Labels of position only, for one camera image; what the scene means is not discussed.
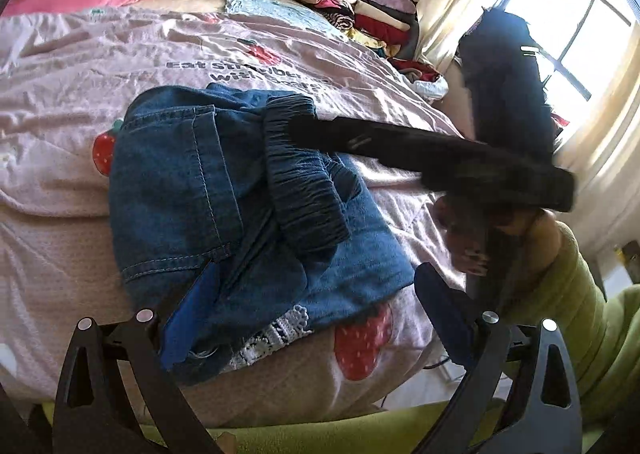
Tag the green fleece sleeve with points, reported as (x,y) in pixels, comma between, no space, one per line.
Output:
(567,387)

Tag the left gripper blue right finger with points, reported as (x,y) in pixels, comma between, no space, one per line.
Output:
(451,312)

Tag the cream curtain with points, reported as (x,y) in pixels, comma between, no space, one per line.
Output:
(589,59)

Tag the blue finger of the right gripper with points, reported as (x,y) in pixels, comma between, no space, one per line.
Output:
(394,146)

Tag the blue denim lace-hem pants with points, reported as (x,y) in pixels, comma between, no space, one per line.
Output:
(211,175)

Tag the stack of folded clothes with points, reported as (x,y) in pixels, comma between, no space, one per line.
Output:
(389,27)

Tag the pink strawberry print duvet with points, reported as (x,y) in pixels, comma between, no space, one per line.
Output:
(67,81)

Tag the clothes on window sill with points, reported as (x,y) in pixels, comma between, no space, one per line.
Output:
(559,123)

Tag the light blue lace cloth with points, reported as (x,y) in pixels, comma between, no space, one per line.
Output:
(283,12)

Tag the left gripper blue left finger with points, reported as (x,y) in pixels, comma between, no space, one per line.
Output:
(184,321)

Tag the white red clothes heap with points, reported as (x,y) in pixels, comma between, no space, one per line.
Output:
(423,78)

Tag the right hand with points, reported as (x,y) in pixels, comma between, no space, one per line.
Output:
(535,229)

